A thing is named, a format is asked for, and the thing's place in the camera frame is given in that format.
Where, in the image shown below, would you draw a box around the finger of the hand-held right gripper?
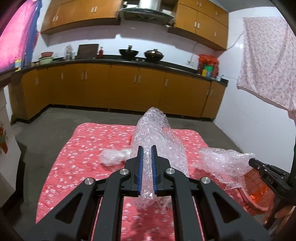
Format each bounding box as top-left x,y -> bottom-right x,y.
248,158 -> 289,179

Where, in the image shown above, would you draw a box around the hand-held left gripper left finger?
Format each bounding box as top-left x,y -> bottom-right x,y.
25,146 -> 142,241

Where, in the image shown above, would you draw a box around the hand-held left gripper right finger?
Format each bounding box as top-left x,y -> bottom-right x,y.
151,145 -> 271,241

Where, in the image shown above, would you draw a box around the red plastic basket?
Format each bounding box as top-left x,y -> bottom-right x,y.
240,170 -> 278,215

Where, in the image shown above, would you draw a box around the long clear bubble wrap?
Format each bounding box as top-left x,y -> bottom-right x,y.
131,107 -> 190,210

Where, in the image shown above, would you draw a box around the short clear bubble wrap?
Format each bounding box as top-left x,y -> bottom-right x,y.
192,148 -> 255,190

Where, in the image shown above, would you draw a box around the person's right hand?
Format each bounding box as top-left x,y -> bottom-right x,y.
274,204 -> 296,219

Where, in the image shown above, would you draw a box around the white plastic bag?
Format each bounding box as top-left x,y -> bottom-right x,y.
99,148 -> 133,166

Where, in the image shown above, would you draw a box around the red floral tablecloth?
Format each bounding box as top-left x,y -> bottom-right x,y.
36,123 -> 250,241

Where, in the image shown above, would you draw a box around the wooden base cabinets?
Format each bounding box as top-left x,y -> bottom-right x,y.
10,62 -> 228,123

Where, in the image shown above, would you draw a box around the pink floral hanging cloth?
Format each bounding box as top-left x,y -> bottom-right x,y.
236,17 -> 296,120

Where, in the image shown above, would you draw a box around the green and yellow box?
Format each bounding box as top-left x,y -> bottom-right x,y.
202,65 -> 214,77

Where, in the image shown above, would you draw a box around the black kitchen countertop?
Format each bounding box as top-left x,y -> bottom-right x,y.
0,58 -> 229,87

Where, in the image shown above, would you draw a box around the black gas stove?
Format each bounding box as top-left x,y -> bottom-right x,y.
116,57 -> 167,63

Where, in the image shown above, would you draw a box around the red bag on bottles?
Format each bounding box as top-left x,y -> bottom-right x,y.
198,54 -> 219,67

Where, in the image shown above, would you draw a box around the black wok with lid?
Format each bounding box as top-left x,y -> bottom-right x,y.
144,49 -> 164,62

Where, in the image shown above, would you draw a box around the dark brown cutting board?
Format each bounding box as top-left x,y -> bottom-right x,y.
76,44 -> 99,60

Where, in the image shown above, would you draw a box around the clear bag over jars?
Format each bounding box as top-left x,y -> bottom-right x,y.
64,44 -> 75,61

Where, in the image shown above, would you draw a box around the green basin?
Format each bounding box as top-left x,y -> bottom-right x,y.
38,56 -> 54,65

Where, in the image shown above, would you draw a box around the steel range hood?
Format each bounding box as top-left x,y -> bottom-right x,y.
118,0 -> 175,26

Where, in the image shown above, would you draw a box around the pink and blue cloth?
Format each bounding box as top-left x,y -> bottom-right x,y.
0,0 -> 43,72

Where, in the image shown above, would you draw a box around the black wok with handle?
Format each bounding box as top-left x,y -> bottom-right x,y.
119,45 -> 139,58

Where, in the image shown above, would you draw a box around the thin wall wire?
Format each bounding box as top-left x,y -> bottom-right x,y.
228,32 -> 244,50

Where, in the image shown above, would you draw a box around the white outlet cable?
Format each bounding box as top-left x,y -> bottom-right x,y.
190,42 -> 199,62

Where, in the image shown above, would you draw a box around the wooden wall cabinets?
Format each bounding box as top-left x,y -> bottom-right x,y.
168,0 -> 229,51
40,0 -> 122,35

